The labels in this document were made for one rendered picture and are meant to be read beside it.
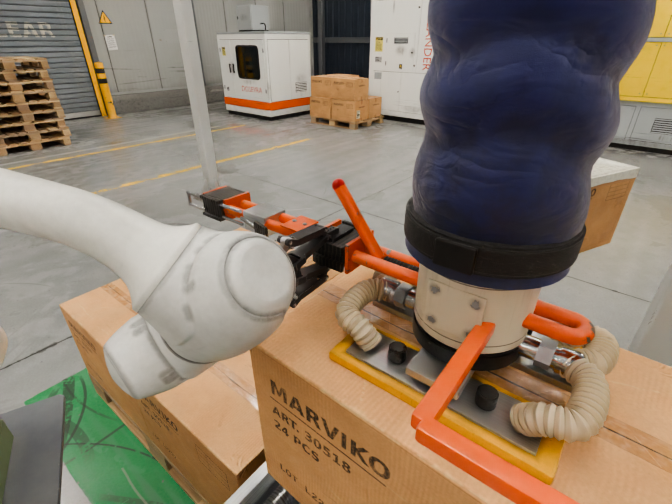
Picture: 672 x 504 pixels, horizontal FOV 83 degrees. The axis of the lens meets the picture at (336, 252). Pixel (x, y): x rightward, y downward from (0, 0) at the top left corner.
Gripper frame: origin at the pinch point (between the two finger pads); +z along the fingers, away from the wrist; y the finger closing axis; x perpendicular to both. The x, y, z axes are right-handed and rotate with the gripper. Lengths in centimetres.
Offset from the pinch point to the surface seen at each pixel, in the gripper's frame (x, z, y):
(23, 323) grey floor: -229, -25, 120
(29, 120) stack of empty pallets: -718, 138, 75
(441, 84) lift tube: 21.2, -9.3, -29.6
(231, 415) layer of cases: -33, -10, 66
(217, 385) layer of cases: -46, -5, 66
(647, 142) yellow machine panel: 47, 725, 108
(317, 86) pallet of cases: -510, 584, 49
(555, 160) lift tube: 33.2, -6.8, -23.1
